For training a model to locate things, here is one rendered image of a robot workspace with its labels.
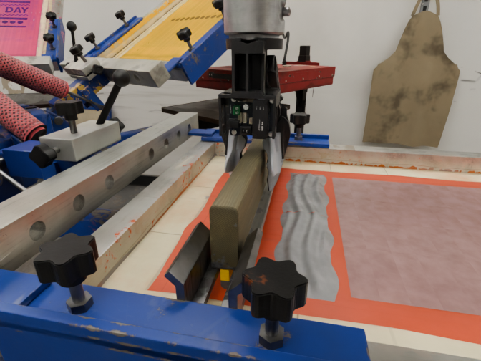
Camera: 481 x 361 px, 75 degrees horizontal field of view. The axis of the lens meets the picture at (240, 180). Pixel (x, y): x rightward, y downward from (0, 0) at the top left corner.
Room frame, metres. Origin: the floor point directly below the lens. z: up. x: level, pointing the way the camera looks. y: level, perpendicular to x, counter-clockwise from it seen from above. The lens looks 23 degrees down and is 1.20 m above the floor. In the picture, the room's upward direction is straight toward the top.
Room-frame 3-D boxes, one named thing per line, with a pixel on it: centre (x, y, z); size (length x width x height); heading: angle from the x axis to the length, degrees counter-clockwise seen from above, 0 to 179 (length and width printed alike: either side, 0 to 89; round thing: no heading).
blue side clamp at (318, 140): (0.73, -0.06, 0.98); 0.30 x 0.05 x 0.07; 78
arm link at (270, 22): (0.43, -0.02, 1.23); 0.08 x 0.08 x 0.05
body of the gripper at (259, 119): (0.42, -0.02, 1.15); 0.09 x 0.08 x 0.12; 168
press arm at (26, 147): (0.52, 0.32, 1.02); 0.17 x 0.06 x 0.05; 78
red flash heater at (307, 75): (1.68, -0.15, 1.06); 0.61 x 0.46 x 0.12; 138
